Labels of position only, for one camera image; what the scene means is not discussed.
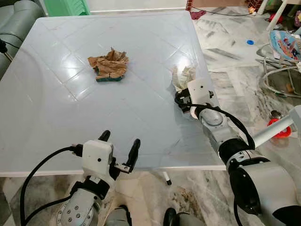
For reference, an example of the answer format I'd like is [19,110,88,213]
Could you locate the white tissue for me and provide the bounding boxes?
[172,65,196,91]

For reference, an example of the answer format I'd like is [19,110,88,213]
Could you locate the brown paper trash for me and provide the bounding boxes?
[88,47,129,82]

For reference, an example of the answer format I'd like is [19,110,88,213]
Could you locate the white large table leg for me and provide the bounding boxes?
[162,171,173,186]

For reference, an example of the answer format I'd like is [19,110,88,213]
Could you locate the robot left leg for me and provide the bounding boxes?
[103,206,133,226]

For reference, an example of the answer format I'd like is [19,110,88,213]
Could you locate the robot leg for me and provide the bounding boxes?
[103,206,133,226]
[163,208,206,226]

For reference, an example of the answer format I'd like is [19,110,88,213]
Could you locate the robot right leg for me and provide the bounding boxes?
[163,208,206,226]

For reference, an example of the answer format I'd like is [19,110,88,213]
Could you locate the dark red cloth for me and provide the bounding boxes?
[190,9,206,21]

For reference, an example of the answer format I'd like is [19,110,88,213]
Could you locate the red round toy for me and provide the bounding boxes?
[268,118,291,139]

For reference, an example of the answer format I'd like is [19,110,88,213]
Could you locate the colourful baby bouncer seat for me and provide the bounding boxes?
[256,29,301,98]

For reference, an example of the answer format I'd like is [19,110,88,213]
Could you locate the white high chair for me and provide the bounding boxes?
[256,0,301,25]

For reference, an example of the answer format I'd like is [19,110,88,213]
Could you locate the black tripod stand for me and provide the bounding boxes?
[0,40,13,63]

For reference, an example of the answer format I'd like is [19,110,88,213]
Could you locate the green plastic chair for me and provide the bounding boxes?
[45,0,91,17]

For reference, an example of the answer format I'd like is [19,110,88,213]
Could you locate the grey sofa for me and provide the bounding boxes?
[0,0,46,78]

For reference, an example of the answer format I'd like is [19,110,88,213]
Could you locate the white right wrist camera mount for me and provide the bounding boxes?
[187,79,216,113]

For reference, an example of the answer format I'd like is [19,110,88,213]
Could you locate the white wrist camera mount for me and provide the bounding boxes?
[187,79,216,113]
[82,140,115,178]

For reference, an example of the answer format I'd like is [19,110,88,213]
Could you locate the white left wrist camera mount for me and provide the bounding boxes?
[82,140,115,178]

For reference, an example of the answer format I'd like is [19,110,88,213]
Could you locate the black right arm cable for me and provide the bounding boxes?
[194,105,257,151]

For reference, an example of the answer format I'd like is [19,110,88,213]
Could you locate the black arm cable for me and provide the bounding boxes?
[194,105,257,151]
[20,146,85,226]

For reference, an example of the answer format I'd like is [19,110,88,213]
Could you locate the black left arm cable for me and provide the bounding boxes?
[20,146,85,226]

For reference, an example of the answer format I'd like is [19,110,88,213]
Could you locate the thin black floor cable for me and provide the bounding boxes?
[205,7,255,17]

